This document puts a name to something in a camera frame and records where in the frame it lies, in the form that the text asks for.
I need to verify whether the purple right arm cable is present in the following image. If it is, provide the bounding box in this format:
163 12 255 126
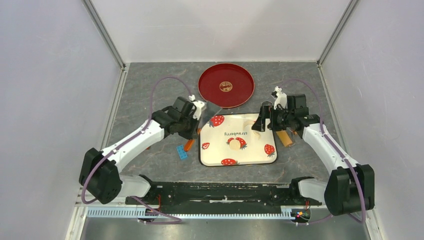
281 78 367 226

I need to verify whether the slotted grey cable duct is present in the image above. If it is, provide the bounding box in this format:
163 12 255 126
86 207 293 220

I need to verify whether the round cut dough wrapper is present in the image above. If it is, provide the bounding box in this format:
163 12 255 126
228 138 241 151

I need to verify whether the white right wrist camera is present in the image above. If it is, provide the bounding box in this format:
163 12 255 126
271 86 287 110

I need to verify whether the beige dough lump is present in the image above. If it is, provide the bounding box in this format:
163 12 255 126
242 119 263 139

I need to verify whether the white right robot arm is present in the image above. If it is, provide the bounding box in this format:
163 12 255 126
251 105 375 219

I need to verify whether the white strawberry print tray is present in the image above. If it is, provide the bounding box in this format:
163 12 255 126
198 113 278 167

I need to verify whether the wooden handled metal scraper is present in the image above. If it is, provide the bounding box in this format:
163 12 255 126
184 101 222 152

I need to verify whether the wooden rolling pin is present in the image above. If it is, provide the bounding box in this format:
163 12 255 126
275 130 295 148

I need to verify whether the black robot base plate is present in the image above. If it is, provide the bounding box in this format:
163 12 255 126
140 181 322 215

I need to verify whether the blue toy brick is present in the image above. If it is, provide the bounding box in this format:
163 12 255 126
176 145 188 161

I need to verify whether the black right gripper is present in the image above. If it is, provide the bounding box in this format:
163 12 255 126
251 106 294 132

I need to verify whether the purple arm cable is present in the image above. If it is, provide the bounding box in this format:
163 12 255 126
81 76 194 226
281 78 367 226

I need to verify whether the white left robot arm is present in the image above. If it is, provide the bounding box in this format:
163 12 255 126
78 95 206 205

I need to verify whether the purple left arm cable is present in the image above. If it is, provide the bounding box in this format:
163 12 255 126
81 76 194 226

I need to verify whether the round red lacquer tray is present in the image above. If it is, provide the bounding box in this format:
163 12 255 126
198 63 255 109

